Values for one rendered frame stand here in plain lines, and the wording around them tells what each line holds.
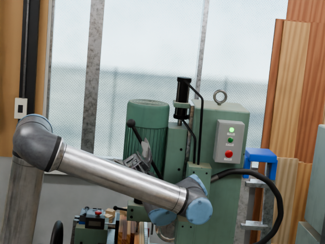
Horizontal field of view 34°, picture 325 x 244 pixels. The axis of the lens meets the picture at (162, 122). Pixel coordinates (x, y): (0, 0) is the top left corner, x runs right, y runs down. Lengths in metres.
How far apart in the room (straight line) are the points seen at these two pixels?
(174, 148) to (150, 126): 0.14
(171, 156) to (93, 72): 1.51
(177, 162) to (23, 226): 0.68
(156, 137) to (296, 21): 1.76
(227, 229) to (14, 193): 0.90
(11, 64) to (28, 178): 1.84
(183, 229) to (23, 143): 0.79
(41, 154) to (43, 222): 2.20
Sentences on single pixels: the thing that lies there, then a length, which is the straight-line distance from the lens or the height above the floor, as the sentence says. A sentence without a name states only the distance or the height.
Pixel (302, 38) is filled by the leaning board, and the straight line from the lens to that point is 3.64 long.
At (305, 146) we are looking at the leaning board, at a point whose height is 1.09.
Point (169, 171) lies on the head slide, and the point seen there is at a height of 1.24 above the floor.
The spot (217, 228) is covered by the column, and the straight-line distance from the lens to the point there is 2.26.
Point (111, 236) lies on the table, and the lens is 2.40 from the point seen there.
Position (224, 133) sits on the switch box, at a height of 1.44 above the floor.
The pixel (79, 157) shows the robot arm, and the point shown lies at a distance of 1.65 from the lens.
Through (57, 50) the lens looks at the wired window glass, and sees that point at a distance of 3.60.
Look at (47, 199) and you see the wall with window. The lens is 3.74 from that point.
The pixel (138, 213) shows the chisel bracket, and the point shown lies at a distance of 2.29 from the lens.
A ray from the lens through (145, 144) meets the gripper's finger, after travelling 2.06.
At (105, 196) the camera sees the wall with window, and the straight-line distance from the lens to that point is 3.72.
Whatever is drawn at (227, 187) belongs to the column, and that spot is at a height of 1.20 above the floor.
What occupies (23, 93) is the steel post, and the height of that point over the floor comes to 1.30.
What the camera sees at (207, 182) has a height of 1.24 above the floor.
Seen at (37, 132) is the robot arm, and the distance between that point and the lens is 1.65.
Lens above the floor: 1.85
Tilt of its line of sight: 11 degrees down
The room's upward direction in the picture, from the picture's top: 6 degrees clockwise
